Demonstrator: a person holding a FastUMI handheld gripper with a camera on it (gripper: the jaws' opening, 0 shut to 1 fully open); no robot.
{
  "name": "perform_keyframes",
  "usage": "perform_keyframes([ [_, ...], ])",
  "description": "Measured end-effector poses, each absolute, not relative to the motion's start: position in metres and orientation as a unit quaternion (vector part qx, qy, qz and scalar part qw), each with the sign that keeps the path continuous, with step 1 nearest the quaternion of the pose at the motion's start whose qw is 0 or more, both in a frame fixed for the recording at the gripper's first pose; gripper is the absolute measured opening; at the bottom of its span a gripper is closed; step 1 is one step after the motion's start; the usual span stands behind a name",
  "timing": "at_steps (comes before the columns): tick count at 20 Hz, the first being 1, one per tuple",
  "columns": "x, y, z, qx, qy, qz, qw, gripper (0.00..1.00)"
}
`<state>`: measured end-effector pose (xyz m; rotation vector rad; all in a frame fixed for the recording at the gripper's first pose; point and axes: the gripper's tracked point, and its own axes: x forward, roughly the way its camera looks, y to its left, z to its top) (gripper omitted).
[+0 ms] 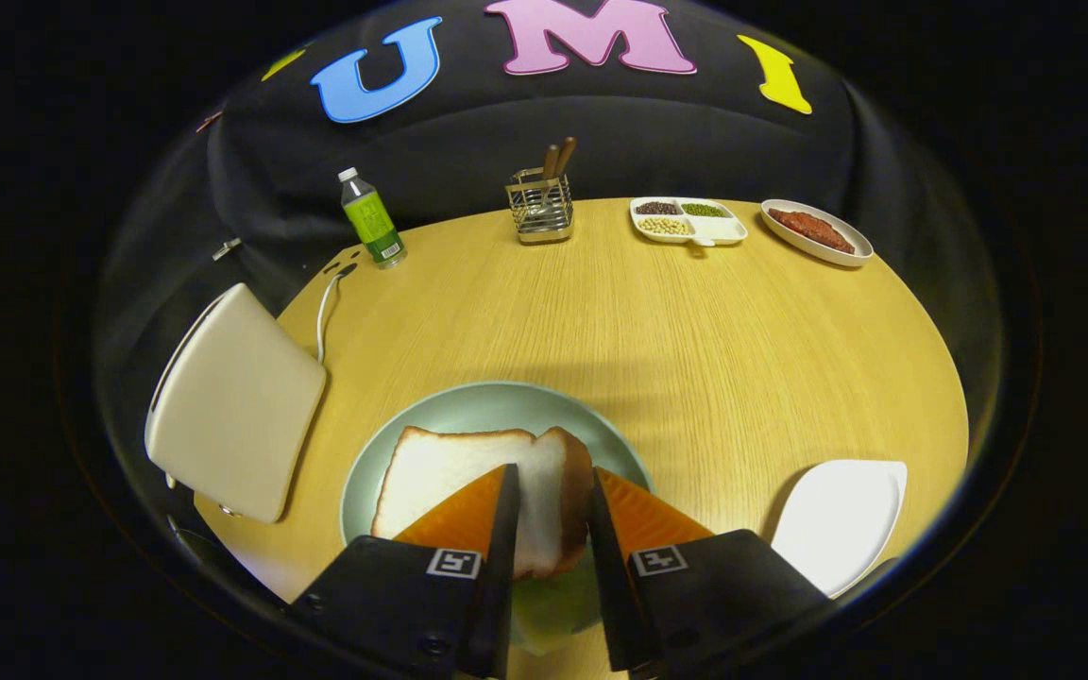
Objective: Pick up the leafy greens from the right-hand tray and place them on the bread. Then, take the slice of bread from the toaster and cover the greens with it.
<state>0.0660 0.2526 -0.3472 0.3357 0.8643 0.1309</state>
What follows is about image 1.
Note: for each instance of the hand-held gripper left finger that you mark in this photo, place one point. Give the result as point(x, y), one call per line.
point(509, 567)

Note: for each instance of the white divided dish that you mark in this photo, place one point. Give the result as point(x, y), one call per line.
point(719, 229)

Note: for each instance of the pile of yellow beans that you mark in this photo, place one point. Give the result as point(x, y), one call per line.
point(665, 226)

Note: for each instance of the silver metal clip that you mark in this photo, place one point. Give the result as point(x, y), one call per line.
point(226, 248)

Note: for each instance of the orange clip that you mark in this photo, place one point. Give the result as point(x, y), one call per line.
point(209, 120)

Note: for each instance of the green lettuce leaf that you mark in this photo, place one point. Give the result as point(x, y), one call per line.
point(553, 604)

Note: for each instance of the pile of green beans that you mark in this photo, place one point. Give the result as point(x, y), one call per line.
point(703, 210)

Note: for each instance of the white oval plate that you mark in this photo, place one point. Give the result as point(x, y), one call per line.
point(790, 238)

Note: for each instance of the green label plastic bottle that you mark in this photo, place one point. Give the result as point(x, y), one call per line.
point(372, 222)

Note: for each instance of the pale green round plate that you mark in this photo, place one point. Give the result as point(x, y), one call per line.
point(468, 408)

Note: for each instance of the toasted bread slice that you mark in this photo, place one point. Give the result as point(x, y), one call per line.
point(450, 472)

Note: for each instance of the pile of dark beans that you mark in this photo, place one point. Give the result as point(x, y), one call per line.
point(657, 208)

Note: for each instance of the black backdrop cloth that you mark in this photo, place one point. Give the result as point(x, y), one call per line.
point(468, 142)

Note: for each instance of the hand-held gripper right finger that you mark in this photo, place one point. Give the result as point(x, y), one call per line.
point(605, 567)

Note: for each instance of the white toaster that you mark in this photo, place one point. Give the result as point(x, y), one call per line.
point(237, 406)

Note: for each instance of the red meat piece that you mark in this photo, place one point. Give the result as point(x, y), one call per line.
point(813, 229)

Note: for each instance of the white square plate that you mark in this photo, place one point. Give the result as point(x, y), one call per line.
point(837, 524)

